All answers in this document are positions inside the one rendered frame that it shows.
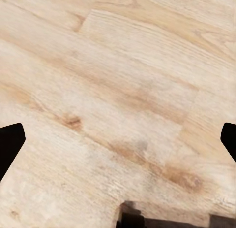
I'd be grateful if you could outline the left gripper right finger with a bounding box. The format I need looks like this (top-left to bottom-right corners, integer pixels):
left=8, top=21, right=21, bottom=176
left=220, top=122, right=236, bottom=162

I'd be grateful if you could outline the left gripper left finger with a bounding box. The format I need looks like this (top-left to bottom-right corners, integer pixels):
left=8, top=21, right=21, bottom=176
left=0, top=123, right=26, bottom=182

